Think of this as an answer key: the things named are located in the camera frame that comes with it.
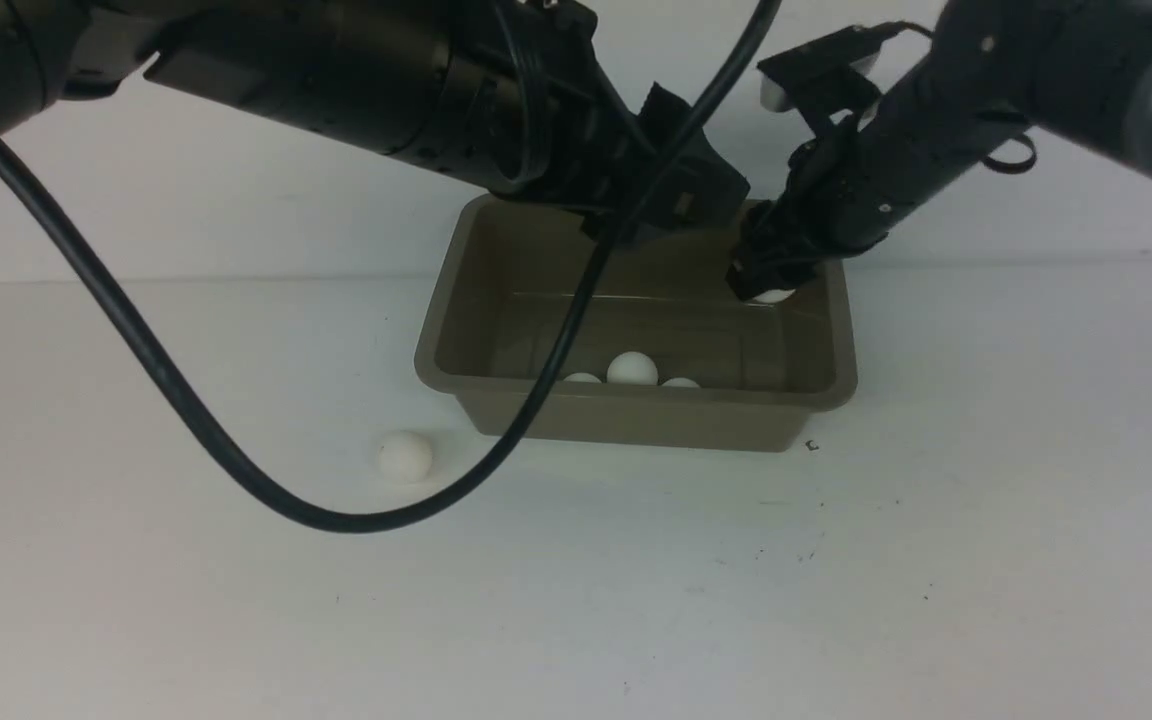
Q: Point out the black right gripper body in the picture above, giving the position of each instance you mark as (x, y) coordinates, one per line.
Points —
(840, 198)

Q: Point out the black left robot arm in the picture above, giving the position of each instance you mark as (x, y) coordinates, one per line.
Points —
(504, 95)

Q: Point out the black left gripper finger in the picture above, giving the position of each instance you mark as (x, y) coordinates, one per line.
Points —
(700, 190)

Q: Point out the white plain table-tennis ball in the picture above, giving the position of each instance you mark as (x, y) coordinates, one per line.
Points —
(583, 377)

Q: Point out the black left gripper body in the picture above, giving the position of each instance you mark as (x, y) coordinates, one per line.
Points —
(580, 148)

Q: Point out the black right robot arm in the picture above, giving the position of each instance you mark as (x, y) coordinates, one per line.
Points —
(1082, 70)

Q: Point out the white ball with logo front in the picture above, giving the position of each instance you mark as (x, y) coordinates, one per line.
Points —
(405, 456)

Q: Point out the tan plastic rectangular bin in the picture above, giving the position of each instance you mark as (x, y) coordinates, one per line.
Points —
(506, 283)

